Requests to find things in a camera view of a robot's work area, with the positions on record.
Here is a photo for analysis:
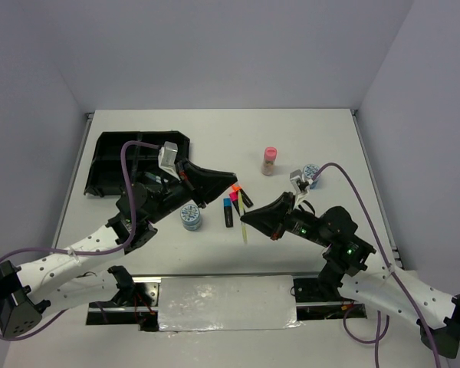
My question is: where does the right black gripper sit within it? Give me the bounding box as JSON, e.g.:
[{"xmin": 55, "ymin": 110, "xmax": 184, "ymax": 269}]
[{"xmin": 240, "ymin": 190, "xmax": 331, "ymax": 246}]

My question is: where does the silver foil covered panel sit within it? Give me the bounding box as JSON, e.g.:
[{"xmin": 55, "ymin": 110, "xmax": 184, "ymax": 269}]
[{"xmin": 158, "ymin": 275, "xmax": 300, "ymax": 332}]

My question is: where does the yellow slim pen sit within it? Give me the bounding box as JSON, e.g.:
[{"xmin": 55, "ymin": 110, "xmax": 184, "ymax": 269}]
[{"xmin": 236, "ymin": 186, "xmax": 250, "ymax": 245}]

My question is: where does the pink capped small bottle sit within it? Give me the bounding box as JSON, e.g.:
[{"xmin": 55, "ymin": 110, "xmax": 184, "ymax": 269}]
[{"xmin": 261, "ymin": 146, "xmax": 278, "ymax": 176}]

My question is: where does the purple cable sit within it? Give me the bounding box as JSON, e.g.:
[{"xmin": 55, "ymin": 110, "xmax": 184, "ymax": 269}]
[
  {"xmin": 310, "ymin": 162, "xmax": 442, "ymax": 368},
  {"xmin": 0, "ymin": 140, "xmax": 168, "ymax": 340}
]

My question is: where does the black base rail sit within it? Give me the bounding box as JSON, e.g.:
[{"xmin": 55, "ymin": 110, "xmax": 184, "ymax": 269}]
[{"xmin": 86, "ymin": 275, "xmax": 367, "ymax": 332}]

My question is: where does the orange highlighter marker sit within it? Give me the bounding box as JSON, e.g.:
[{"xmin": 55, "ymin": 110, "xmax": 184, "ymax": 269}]
[{"xmin": 232, "ymin": 184, "xmax": 254, "ymax": 208}]

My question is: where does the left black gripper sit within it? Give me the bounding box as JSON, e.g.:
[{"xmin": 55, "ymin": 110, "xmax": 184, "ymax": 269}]
[{"xmin": 146, "ymin": 158, "xmax": 237, "ymax": 224}]

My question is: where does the blue slim pen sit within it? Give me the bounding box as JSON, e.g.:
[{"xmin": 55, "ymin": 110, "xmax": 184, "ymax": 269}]
[{"xmin": 145, "ymin": 172, "xmax": 162, "ymax": 184}]

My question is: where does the blue patterned round tin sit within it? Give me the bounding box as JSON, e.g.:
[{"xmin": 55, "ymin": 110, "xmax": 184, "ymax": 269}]
[{"xmin": 180, "ymin": 204, "xmax": 202, "ymax": 232}]

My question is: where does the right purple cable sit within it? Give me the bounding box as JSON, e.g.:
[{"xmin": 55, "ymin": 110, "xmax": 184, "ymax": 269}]
[{"xmin": 310, "ymin": 162, "xmax": 442, "ymax": 368}]

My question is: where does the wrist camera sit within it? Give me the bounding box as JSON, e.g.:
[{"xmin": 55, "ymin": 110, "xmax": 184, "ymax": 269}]
[
  {"xmin": 158, "ymin": 141, "xmax": 178, "ymax": 169},
  {"xmin": 289, "ymin": 169, "xmax": 313, "ymax": 196}
]

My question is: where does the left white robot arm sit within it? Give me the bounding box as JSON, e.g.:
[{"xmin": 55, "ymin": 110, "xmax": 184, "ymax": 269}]
[{"xmin": 0, "ymin": 159, "xmax": 237, "ymax": 341}]

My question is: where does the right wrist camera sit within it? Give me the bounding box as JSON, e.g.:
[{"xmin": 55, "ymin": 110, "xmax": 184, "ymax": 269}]
[{"xmin": 289, "ymin": 169, "xmax": 313, "ymax": 196}]

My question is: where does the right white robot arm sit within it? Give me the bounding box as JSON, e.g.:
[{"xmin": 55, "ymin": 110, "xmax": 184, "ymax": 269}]
[{"xmin": 241, "ymin": 192, "xmax": 460, "ymax": 359}]

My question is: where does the pink highlighter marker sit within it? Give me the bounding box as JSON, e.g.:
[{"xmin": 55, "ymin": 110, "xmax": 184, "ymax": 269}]
[{"xmin": 229, "ymin": 192, "xmax": 241, "ymax": 215}]

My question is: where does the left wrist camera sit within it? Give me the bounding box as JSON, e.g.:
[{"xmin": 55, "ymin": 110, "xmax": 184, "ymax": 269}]
[{"xmin": 158, "ymin": 141, "xmax": 178, "ymax": 169}]

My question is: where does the black compartment organizer tray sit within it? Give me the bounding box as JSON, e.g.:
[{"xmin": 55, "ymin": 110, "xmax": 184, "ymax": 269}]
[{"xmin": 84, "ymin": 130, "xmax": 190, "ymax": 197}]

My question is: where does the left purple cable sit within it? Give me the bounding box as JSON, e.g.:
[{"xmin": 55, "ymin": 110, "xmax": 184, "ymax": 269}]
[{"xmin": 0, "ymin": 140, "xmax": 168, "ymax": 340}]

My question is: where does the blue highlighter marker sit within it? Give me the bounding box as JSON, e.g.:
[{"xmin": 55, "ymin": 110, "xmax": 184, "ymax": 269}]
[{"xmin": 223, "ymin": 197, "xmax": 234, "ymax": 228}]

